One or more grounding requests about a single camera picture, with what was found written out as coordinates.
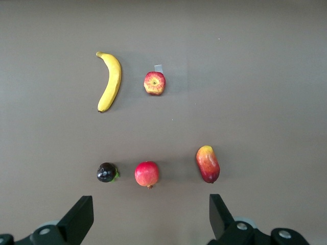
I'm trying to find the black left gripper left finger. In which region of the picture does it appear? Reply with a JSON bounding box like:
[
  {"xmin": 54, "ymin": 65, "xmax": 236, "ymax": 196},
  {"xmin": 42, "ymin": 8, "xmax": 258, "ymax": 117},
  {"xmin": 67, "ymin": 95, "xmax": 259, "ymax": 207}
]
[{"xmin": 30, "ymin": 195, "xmax": 95, "ymax": 245}]

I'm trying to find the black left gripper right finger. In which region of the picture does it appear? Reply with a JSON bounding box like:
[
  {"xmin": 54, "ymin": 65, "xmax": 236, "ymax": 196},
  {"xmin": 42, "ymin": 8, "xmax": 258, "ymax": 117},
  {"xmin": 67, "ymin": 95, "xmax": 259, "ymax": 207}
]
[{"xmin": 207, "ymin": 193, "xmax": 259, "ymax": 245}]

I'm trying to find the yellow banana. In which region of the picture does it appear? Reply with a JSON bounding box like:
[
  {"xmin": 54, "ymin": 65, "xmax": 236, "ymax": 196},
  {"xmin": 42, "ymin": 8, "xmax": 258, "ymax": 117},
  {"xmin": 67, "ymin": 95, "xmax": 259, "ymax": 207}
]
[{"xmin": 96, "ymin": 51, "xmax": 123, "ymax": 113}]

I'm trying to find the red yellow apple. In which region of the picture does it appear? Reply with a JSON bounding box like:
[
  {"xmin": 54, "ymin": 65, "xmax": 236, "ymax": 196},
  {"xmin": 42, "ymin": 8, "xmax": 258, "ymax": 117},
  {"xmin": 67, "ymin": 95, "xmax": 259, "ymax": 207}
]
[{"xmin": 143, "ymin": 71, "xmax": 167, "ymax": 96}]

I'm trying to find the red yellow mango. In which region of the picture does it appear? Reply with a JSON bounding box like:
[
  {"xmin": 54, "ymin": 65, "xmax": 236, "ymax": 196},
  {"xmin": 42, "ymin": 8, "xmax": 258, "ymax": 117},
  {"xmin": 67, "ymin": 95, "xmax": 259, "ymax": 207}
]
[{"xmin": 196, "ymin": 145, "xmax": 221, "ymax": 184}]

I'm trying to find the dark purple mangosteen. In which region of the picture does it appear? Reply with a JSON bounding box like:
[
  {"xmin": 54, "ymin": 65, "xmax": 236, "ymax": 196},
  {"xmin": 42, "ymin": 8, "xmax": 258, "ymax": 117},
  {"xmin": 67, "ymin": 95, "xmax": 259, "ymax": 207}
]
[{"xmin": 96, "ymin": 162, "xmax": 121, "ymax": 183}]

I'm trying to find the red pomegranate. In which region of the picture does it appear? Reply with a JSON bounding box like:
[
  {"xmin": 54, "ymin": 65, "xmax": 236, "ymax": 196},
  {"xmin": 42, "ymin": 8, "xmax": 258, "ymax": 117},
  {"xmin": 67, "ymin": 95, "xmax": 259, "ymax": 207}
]
[{"xmin": 134, "ymin": 161, "xmax": 159, "ymax": 190}]

